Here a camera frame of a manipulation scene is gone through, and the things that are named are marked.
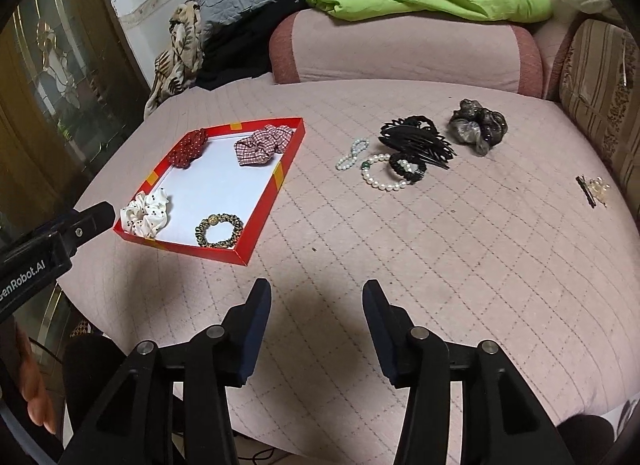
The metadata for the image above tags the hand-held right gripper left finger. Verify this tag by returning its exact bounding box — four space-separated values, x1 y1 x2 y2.
57 277 273 465

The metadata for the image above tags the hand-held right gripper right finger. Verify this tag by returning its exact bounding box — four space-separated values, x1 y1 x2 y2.
361 279 576 465

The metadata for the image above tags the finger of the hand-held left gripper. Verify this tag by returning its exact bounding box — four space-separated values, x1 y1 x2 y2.
52 201 117 258

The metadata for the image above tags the red cardboard tray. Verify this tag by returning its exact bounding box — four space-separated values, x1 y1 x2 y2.
112 117 306 266

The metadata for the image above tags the pearl bracelet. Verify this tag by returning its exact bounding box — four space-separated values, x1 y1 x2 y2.
360 153 407 192

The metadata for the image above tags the black hair tie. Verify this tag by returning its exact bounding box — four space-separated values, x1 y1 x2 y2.
389 151 428 186

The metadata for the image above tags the pale green bead bracelet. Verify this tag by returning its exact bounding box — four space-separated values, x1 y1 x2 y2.
336 139 370 172

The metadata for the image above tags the black hair claw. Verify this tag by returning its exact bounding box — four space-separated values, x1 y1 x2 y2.
378 115 457 169

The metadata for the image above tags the grey sheer scrunchie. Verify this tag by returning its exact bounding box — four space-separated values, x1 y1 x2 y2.
448 99 507 156

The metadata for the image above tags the person's left hand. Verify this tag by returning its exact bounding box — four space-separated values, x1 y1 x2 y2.
14 329 57 436

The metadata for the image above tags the white dotted scrunchie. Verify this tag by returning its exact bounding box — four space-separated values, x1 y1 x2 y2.
120 187 172 239

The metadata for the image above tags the red polka dot scrunchie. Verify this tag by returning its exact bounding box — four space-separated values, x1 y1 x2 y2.
167 128 208 169

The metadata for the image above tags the wooden glass panel door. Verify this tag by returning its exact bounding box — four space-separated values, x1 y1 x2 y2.
0 0 151 210

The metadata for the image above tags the red plaid scrunchie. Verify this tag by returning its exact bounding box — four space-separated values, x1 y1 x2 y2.
234 126 297 166

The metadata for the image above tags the leaf print cloth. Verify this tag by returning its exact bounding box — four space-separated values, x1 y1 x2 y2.
144 0 206 120

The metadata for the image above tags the black cloth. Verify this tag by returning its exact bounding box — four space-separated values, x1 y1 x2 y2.
197 0 311 90

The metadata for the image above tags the small clear hair clip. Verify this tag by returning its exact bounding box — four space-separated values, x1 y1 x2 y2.
575 175 611 208

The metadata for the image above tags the pink bolster pillow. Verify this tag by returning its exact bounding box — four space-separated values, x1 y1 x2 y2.
268 10 545 98

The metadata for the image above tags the striped brown cushion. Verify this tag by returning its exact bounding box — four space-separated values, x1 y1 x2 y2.
557 19 640 226

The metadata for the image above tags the dark ruffled hair tie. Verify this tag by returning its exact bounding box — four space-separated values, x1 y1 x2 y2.
195 213 243 249

